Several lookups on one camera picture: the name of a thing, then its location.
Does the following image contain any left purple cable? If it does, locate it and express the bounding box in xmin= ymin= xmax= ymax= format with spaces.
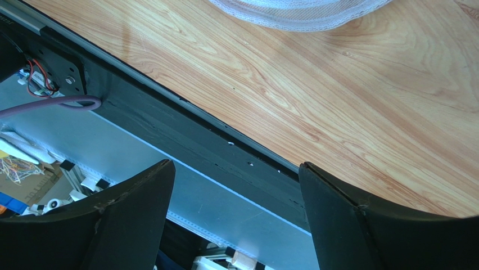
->
xmin=0 ymin=94 xmax=102 ymax=120

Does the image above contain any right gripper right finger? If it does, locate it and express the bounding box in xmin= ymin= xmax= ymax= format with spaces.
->
xmin=299 ymin=162 xmax=478 ymax=269

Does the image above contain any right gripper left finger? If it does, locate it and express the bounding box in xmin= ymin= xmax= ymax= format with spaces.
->
xmin=1 ymin=160 xmax=175 ymax=269

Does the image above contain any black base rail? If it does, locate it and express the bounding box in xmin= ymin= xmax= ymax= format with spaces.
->
xmin=1 ymin=1 xmax=310 ymax=233

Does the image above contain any floral mesh laundry bag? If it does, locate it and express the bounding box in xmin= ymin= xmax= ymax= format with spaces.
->
xmin=211 ymin=0 xmax=391 ymax=33

